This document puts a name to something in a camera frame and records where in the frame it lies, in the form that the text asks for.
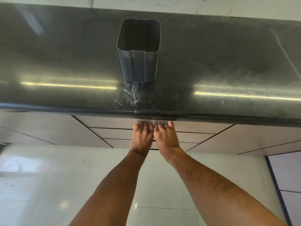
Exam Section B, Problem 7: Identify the person's right hand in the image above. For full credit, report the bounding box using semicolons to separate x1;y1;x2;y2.
153;121;181;161

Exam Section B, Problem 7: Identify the person's left hand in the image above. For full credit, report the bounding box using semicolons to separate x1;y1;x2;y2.
129;122;155;158

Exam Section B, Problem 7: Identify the beige textured drawer front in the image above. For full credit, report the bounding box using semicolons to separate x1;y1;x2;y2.
72;115;235;135

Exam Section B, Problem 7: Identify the person's left forearm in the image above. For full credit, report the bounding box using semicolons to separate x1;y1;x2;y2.
68;148;148;226

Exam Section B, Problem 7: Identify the person's right forearm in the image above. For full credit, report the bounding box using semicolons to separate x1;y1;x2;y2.
162;148;289;226

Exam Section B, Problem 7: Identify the grey plastic rectangular container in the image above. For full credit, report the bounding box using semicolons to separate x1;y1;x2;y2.
117;18;161;83

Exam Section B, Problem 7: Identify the beige cabinet panel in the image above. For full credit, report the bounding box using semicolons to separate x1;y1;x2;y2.
187;124;301;156
0;111;114;149

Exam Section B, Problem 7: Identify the pale door with dark frame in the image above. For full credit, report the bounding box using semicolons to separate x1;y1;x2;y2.
265;153;301;226

